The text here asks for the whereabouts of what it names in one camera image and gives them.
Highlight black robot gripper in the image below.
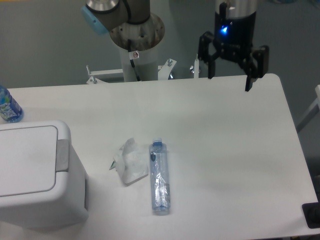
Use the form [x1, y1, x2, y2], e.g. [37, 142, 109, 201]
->
[197, 2, 270, 92]

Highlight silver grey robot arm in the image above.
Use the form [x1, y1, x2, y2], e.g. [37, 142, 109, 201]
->
[81, 0, 270, 91]

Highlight grey trash can lid button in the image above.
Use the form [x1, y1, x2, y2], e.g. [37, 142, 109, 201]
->
[55, 139, 70, 172]

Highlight white trash can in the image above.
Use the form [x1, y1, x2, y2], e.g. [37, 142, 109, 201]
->
[0, 120, 89, 228]

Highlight clear plastic water bottle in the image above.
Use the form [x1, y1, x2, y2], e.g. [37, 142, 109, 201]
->
[148, 137, 171, 216]

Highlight crumpled white plastic wrapper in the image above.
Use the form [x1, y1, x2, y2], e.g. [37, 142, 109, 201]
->
[109, 137, 149, 186]

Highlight black table clamp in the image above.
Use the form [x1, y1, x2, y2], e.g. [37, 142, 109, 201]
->
[302, 202, 320, 229]

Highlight blue labelled water bottle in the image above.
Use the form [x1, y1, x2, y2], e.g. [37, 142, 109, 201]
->
[0, 85, 24, 123]

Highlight white metal mounting bracket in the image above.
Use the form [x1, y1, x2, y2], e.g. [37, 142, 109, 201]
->
[85, 55, 201, 85]

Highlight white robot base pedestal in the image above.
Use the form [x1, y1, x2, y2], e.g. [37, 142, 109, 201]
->
[109, 13, 165, 69]

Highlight black cable on pedestal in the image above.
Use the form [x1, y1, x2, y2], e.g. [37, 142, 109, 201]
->
[127, 38, 141, 82]

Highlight white frame at right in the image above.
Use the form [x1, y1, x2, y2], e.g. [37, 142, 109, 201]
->
[296, 84, 320, 133]

